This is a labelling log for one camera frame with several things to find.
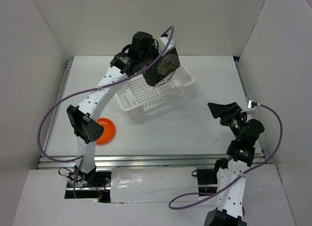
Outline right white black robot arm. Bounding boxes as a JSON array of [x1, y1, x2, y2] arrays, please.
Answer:
[[204, 102, 265, 226]]

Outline white round sunburst plate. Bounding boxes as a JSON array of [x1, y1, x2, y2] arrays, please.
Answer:
[[167, 70, 176, 81]]

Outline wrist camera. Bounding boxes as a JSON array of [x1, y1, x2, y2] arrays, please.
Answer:
[[158, 37, 176, 51], [246, 100, 258, 112]]

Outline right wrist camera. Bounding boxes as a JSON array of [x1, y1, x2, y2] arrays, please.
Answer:
[[246, 100, 258, 112]]

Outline aluminium rail frame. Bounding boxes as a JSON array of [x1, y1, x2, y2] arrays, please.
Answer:
[[38, 56, 266, 169]]

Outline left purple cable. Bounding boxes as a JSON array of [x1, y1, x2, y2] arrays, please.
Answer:
[[37, 25, 175, 199]]

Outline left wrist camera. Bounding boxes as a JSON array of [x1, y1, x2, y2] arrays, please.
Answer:
[[158, 37, 176, 51]]

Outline black square floral plate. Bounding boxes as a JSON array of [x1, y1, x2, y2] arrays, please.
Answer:
[[142, 47, 180, 87]]

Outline purple cable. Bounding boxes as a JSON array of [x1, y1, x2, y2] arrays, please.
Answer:
[[168, 103, 283, 210], [37, 25, 175, 199]]

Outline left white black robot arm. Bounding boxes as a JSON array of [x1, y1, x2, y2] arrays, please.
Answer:
[[66, 32, 165, 187]]

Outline white foam board cover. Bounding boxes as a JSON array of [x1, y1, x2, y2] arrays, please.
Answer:
[[110, 168, 198, 203]]

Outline orange round plate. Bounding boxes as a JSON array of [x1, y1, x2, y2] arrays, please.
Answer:
[[96, 118, 116, 145]]

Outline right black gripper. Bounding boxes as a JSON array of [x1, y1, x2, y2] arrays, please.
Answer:
[[208, 101, 245, 140]]

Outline white plastic dish rack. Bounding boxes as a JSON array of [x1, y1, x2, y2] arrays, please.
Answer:
[[115, 65, 195, 117]]

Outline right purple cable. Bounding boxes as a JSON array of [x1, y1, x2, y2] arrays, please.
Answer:
[[168, 103, 283, 210]]

